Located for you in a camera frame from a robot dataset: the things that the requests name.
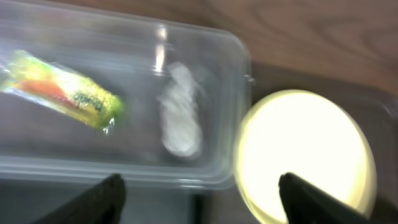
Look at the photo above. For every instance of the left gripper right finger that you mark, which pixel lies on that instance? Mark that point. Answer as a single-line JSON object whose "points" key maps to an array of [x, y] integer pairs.
{"points": [[303, 203]]}

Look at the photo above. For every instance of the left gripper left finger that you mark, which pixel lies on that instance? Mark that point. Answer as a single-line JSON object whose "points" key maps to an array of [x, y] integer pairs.
{"points": [[101, 204]]}

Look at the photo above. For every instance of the yellow green snack wrapper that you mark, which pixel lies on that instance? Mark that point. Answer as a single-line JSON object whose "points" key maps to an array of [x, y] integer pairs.
{"points": [[61, 89]]}

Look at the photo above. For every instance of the yellow plate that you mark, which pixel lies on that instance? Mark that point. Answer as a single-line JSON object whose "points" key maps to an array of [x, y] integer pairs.
{"points": [[310, 136]]}

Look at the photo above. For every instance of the black tray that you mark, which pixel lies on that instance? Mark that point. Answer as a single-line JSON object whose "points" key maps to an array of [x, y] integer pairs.
{"points": [[26, 201]]}

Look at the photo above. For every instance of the crumpled white tissue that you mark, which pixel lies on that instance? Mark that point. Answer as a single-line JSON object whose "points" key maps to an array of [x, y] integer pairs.
{"points": [[179, 119]]}

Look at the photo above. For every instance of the clear plastic bin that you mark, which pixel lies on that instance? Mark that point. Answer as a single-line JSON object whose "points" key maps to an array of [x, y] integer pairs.
{"points": [[129, 56]]}

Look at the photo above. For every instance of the brown serving tray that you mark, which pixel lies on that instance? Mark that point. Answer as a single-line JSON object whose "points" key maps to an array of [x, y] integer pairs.
{"points": [[374, 110]]}

